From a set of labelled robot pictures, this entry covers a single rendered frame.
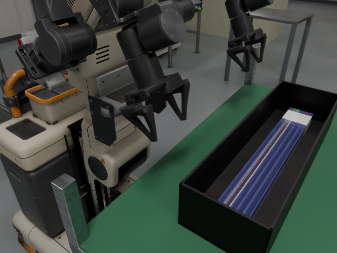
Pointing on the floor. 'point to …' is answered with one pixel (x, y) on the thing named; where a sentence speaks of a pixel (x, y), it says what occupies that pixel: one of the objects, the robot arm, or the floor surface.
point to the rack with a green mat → (323, 170)
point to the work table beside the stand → (298, 17)
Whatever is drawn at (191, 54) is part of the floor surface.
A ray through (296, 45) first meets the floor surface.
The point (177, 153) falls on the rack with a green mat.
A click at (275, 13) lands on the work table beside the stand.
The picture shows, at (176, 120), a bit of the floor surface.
